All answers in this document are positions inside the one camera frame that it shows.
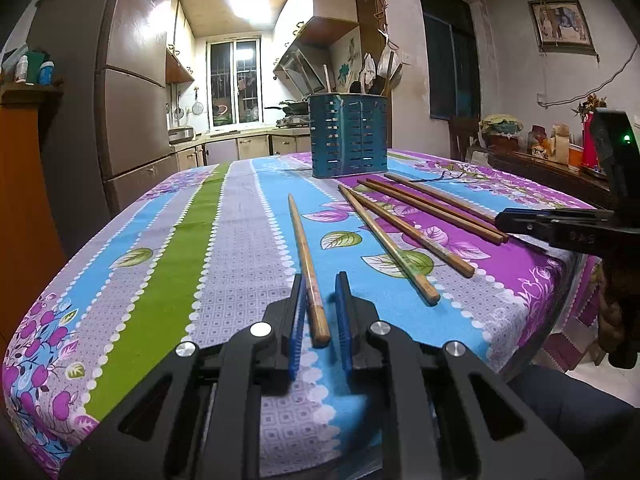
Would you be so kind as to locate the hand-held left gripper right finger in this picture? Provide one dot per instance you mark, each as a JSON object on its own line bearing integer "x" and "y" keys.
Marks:
{"x": 344, "y": 330}

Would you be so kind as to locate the pink checked cloth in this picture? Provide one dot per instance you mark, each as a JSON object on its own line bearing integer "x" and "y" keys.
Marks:
{"x": 570, "y": 345}

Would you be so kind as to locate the blue metal utensil holder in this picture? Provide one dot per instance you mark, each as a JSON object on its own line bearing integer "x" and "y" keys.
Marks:
{"x": 350, "y": 140}

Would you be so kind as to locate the dark wall window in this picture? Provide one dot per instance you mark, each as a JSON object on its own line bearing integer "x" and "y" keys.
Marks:
{"x": 450, "y": 60}

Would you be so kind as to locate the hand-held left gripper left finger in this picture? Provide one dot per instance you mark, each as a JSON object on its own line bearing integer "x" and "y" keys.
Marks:
{"x": 297, "y": 330}

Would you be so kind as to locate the hanging white oven mitt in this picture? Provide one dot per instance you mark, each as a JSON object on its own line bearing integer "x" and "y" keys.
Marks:
{"x": 368, "y": 67}

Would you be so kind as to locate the cabinet above range hood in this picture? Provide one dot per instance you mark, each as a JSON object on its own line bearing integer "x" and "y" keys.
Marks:
{"x": 330, "y": 5}

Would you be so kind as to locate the framed elephant picture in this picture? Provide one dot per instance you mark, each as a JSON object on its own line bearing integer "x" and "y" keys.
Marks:
{"x": 562, "y": 25}

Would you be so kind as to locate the glass jar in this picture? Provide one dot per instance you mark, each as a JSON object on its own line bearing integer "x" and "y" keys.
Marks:
{"x": 537, "y": 140}

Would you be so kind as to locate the beige wall kitchen cabinets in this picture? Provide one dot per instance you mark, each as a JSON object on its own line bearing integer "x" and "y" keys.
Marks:
{"x": 180, "y": 45}

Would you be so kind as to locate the person's right hand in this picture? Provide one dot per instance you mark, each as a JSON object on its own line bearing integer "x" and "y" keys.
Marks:
{"x": 614, "y": 310}

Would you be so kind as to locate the beige paper carton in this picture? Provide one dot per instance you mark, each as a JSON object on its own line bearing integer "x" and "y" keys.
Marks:
{"x": 559, "y": 142}

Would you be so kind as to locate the white pill bottle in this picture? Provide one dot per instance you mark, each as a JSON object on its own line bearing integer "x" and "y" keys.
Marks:
{"x": 21, "y": 70}

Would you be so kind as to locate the red cup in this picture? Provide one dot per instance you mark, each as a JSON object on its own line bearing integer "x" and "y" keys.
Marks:
{"x": 575, "y": 155}

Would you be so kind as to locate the person's dark trouser leg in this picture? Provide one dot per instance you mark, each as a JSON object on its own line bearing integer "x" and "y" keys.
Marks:
{"x": 575, "y": 425}

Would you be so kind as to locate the covered red pot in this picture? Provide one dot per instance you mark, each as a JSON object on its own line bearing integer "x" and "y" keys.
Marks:
{"x": 500, "y": 135}

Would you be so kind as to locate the gas stove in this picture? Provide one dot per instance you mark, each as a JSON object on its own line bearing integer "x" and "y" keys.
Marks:
{"x": 295, "y": 121}

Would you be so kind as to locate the dark wooden chair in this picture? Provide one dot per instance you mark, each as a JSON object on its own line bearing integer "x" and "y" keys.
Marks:
{"x": 462, "y": 135}

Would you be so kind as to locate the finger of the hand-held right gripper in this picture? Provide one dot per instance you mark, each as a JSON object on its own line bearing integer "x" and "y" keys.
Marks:
{"x": 560, "y": 230}

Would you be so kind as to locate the dark wooden side table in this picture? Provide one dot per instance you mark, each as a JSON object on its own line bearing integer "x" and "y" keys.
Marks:
{"x": 540, "y": 172}

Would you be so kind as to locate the blue lidded jar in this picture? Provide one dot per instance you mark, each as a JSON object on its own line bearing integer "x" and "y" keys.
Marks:
{"x": 46, "y": 74}

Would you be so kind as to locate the silver countertop appliance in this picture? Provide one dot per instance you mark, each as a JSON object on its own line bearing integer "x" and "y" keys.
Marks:
{"x": 181, "y": 136}

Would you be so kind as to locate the red thermos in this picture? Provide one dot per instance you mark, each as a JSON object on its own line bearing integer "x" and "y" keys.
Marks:
{"x": 589, "y": 145}

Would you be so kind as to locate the dark green box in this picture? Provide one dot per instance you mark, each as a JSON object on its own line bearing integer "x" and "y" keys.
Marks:
{"x": 35, "y": 67}

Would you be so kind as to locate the orange wooden cabinet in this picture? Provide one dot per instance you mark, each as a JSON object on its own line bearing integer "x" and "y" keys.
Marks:
{"x": 25, "y": 210}

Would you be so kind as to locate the dried flowers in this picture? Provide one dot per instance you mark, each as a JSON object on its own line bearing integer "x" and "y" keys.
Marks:
{"x": 590, "y": 107}

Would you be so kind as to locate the steel range hood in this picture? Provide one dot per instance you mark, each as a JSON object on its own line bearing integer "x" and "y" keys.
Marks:
{"x": 295, "y": 67}

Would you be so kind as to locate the black wok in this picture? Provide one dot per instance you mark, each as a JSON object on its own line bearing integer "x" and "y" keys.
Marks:
{"x": 292, "y": 107}

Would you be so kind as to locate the silver refrigerator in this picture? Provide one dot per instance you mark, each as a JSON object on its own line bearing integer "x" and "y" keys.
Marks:
{"x": 135, "y": 110}

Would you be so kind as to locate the hanging white plastic bag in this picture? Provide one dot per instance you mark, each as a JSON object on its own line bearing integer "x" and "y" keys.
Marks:
{"x": 390, "y": 67}

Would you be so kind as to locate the barred kitchen window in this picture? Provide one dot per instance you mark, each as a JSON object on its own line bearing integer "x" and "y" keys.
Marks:
{"x": 222, "y": 80}

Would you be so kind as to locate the floral striped tablecloth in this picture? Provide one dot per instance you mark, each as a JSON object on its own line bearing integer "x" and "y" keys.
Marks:
{"x": 150, "y": 285}

